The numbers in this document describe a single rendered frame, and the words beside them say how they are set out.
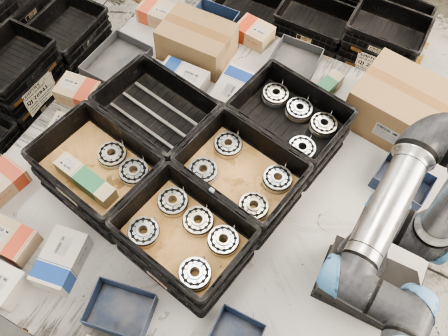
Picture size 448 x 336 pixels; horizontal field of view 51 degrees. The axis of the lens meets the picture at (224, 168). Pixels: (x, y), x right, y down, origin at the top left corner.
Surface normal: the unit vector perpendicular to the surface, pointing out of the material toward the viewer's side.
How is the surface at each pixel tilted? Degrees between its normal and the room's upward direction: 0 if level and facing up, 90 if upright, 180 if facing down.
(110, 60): 0
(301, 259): 0
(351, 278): 13
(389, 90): 0
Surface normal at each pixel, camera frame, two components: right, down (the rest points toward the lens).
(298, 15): 0.04, -0.50
